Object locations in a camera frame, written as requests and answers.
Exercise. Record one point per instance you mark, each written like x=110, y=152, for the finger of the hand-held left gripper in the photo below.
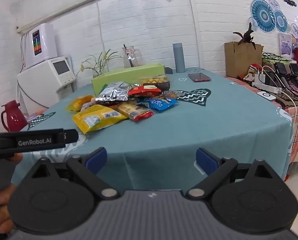
x=71, y=135

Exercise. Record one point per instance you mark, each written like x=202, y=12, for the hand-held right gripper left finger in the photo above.
x=97, y=158

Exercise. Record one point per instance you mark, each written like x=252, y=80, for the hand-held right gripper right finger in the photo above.
x=205, y=160

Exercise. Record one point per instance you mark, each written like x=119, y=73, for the large yellow snack packet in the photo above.
x=99, y=117

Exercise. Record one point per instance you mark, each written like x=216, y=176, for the small yellow snack packet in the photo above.
x=79, y=103

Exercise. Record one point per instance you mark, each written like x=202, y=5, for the silver foil snack packet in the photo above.
x=112, y=91

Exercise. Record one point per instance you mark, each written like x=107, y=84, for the clear waffle packet red label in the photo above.
x=135, y=111

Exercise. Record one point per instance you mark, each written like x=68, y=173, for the small printed snack packet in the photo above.
x=172, y=94

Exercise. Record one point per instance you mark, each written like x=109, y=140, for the green cardboard box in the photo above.
x=129, y=76

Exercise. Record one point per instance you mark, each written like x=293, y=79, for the red snack packet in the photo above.
x=144, y=90

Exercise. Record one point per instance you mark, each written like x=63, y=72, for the clear packet of yellow puffs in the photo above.
x=154, y=80

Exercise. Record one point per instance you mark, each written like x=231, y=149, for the person's left hand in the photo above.
x=4, y=200

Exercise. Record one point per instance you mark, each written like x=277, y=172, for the teal printed tablecloth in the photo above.
x=164, y=132

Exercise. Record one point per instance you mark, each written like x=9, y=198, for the white appliance with screen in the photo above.
x=46, y=80

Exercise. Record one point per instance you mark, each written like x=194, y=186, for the green plant in glass vase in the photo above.
x=99, y=63

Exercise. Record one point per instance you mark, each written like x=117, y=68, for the smartphone in pink case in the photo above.
x=199, y=77

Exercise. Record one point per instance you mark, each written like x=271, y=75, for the white rounded flat device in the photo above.
x=266, y=96

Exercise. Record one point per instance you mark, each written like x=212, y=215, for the white power strip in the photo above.
x=266, y=86

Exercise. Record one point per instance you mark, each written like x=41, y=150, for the white water purifier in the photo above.
x=41, y=43

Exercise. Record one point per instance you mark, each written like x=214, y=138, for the small black box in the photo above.
x=169, y=70

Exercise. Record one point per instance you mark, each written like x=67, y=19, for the black straw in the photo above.
x=129, y=56

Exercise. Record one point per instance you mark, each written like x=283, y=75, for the clear glass pitcher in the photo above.
x=132, y=57

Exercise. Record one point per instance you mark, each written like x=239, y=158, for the patterned pouch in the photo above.
x=254, y=72

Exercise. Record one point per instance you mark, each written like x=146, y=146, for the grey cylindrical bottle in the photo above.
x=179, y=58

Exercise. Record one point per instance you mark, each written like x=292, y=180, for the brown cardboard box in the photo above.
x=241, y=60

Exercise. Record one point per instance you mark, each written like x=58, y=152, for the black charger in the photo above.
x=295, y=68
x=280, y=68

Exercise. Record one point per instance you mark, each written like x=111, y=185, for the green striped cloth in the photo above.
x=276, y=60

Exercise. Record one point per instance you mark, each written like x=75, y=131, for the dark purple plant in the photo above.
x=246, y=36

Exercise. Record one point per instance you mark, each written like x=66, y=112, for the large blue paper fan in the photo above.
x=263, y=15

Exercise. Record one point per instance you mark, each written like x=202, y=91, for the small blue paper fan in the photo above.
x=280, y=21

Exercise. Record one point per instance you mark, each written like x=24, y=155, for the wall photo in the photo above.
x=285, y=43

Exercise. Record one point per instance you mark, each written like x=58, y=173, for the black wall hook rack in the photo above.
x=289, y=2

